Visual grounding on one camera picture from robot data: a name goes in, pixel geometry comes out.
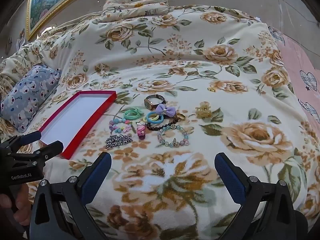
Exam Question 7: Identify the dark bead bracelet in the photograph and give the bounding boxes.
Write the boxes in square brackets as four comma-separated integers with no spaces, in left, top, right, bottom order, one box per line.
[146,120,178,131]

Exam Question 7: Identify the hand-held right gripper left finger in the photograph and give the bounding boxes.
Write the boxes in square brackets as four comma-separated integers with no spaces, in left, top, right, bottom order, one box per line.
[29,152,112,240]

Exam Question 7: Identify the colorful candy bead bracelet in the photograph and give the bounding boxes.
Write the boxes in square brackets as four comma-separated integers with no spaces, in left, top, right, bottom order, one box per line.
[109,119,132,134]

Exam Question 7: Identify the pink heart print sheet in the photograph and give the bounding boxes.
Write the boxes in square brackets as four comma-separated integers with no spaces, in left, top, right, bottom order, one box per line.
[269,26,320,124]

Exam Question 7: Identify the pastel crystal bead bracelet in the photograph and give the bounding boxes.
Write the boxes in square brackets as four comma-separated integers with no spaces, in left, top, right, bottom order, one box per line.
[157,125,190,148]

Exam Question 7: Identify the silver chain necklace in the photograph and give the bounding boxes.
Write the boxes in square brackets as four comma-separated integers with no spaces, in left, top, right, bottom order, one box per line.
[105,134,133,150]

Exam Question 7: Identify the person's left hand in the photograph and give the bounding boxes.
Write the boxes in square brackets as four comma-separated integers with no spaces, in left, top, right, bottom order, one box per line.
[0,183,33,222]

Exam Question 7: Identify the mint green hair ties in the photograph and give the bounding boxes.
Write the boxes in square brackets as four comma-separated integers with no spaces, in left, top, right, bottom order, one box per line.
[123,107,143,120]

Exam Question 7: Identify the gold square wristwatch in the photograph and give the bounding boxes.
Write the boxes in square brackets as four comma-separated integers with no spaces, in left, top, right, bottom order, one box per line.
[144,94,166,111]

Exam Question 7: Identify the red cardboard box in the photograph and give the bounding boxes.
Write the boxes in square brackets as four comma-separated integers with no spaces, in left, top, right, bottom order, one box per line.
[37,91,117,160]

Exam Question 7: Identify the purple bow hair tie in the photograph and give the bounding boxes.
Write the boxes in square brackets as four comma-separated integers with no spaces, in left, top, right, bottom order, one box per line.
[155,104,176,117]

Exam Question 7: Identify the blue bear print pillow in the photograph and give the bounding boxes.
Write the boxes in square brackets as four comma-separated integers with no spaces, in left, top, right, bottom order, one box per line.
[0,64,62,133]

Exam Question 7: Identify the gold hair claw clip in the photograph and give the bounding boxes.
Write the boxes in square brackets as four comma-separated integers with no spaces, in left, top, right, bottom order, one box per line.
[195,101,213,119]

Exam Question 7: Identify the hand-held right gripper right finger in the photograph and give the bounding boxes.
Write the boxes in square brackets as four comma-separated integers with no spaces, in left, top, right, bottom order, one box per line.
[214,152,298,240]

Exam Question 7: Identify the floral print blanket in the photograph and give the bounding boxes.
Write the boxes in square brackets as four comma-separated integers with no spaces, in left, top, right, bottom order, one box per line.
[0,4,320,240]

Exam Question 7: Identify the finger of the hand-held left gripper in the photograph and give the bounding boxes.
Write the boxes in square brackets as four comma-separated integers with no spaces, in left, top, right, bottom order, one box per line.
[0,131,42,153]
[10,141,64,166]

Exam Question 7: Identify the panda print pillow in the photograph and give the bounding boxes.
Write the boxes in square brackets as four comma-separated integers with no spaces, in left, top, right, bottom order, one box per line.
[102,0,169,23]

